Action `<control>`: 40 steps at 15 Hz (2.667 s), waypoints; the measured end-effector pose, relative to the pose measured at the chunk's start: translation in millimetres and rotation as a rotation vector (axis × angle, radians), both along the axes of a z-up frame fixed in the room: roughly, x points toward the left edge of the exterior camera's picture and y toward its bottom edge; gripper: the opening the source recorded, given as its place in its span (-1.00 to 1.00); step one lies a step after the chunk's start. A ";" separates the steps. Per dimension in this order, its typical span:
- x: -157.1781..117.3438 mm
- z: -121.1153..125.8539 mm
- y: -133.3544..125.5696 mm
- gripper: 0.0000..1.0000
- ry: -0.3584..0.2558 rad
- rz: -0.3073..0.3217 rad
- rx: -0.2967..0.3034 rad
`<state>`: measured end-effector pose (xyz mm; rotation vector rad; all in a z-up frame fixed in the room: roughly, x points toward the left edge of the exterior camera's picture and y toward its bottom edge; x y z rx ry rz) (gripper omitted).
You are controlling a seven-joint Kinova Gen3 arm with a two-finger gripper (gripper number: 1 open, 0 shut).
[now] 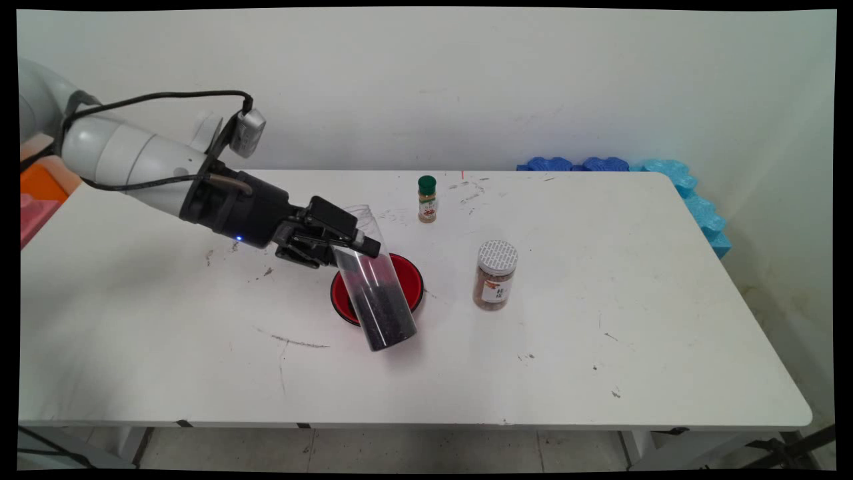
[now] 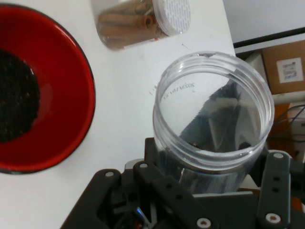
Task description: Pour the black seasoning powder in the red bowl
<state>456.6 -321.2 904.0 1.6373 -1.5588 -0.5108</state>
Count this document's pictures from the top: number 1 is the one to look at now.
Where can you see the dark blue foam mat piece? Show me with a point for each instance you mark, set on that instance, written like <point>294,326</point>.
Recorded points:
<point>606,164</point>
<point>546,164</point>

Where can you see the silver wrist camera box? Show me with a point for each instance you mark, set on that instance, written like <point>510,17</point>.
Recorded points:
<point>248,133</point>

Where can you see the white table leg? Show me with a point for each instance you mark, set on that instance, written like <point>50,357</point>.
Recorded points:
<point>638,448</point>
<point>136,446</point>

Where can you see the pink box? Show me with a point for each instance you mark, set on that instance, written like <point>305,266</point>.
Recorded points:
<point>33,220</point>

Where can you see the silver lid spice jar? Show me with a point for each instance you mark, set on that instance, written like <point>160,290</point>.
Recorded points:
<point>496,273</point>

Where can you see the cyan foam mat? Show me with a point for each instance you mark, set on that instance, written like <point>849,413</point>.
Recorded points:
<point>693,196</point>

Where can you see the green cap spice bottle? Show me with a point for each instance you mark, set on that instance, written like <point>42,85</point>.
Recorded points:
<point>427,200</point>

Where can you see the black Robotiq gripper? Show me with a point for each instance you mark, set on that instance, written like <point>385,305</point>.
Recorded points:
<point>246,206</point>

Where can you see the red bowl with black rim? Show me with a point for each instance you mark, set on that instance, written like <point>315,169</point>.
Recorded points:
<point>408,280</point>

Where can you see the black metal stand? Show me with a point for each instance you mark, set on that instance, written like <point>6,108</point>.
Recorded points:
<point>793,445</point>

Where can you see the clear jar with black seeds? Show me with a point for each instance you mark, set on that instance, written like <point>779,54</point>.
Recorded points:
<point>383,313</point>

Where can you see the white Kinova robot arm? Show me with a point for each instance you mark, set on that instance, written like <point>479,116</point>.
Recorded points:
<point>126,156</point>

